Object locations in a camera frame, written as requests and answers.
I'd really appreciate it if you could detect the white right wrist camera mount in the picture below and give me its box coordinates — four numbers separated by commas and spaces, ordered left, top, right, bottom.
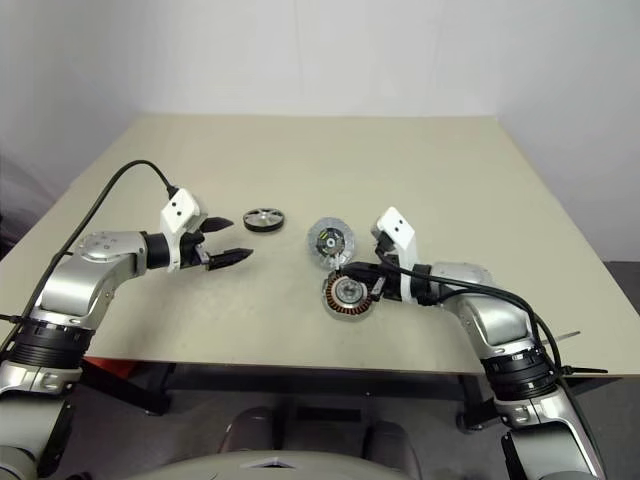
375, 206, 419, 304

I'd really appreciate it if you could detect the silver round motor lid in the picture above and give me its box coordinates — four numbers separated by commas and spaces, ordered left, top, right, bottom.
305, 215, 357, 271

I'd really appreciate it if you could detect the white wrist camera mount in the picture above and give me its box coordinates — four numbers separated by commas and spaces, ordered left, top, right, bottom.
159, 186, 210, 274
375, 206, 419, 304

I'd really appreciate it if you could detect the dark rounded shape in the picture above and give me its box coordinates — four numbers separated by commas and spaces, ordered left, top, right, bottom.
222, 406, 281, 456
367, 419, 422, 472

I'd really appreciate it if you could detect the black silver spoked rotor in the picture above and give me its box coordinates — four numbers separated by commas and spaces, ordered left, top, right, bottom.
242, 207, 286, 234

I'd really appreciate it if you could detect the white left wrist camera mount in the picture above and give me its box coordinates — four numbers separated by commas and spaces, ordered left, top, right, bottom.
159, 186, 210, 274

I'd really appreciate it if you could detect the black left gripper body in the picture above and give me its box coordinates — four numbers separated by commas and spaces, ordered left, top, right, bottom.
179, 218, 212, 272

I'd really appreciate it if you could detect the grey robot torso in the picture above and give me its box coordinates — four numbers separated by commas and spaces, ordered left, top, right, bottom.
124, 442, 401, 480

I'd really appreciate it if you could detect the black table crossbar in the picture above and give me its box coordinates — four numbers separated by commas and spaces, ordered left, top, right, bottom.
167, 363, 464, 401

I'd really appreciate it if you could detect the motor housing with copper windings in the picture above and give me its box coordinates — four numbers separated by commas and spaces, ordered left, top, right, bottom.
321, 269, 377, 325

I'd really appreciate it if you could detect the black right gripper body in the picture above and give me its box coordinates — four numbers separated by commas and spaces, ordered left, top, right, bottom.
371, 252, 404, 303

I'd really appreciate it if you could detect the black table leg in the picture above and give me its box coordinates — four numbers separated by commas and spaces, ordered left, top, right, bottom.
453, 373, 502, 432
82, 358, 177, 417

